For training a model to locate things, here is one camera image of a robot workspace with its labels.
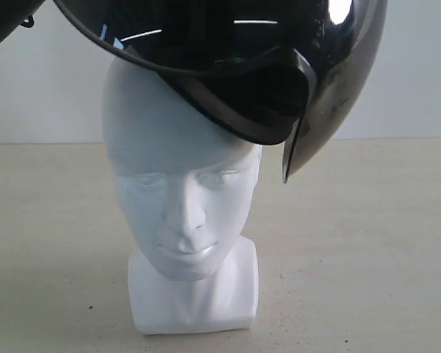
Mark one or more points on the black helmet with visor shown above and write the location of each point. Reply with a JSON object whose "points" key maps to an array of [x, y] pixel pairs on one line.
{"points": [[271, 72]]}

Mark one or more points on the white mannequin head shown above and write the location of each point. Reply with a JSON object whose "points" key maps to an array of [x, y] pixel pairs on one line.
{"points": [[185, 187]]}

